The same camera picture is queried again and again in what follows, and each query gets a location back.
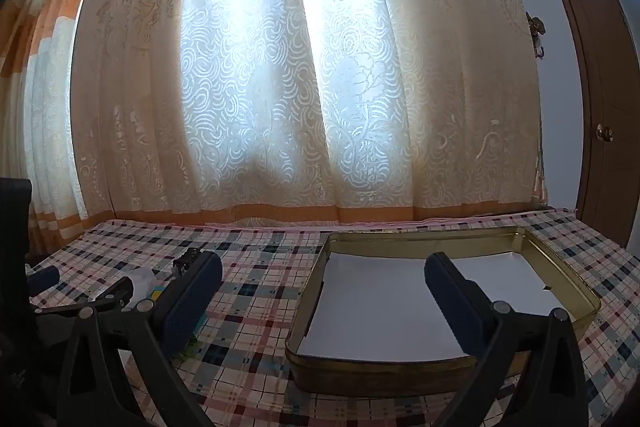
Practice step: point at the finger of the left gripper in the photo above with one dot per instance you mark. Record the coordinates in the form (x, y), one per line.
(118, 294)
(42, 280)

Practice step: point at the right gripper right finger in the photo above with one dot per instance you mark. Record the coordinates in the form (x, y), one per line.
(551, 390)

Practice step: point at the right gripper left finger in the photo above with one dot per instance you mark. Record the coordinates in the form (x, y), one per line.
(154, 331)

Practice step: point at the translucent plastic box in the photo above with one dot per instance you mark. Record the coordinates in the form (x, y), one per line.
(145, 281)

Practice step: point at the black hair clip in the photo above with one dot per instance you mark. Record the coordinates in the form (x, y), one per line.
(182, 264)

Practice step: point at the teal plastic block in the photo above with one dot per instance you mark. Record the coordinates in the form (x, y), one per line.
(156, 294)

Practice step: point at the plaid tablecloth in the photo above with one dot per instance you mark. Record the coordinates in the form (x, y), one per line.
(237, 370)

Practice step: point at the gold metal tray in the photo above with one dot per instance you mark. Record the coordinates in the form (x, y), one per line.
(391, 379)

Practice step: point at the white paper tray liner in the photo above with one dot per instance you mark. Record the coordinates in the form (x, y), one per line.
(381, 310)

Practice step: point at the brown wooden door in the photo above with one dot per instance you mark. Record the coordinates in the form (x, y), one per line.
(608, 66)

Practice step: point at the cream orange patterned curtain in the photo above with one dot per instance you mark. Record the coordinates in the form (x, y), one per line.
(267, 111)

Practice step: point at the brass door knob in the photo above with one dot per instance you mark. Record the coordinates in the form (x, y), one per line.
(604, 133)

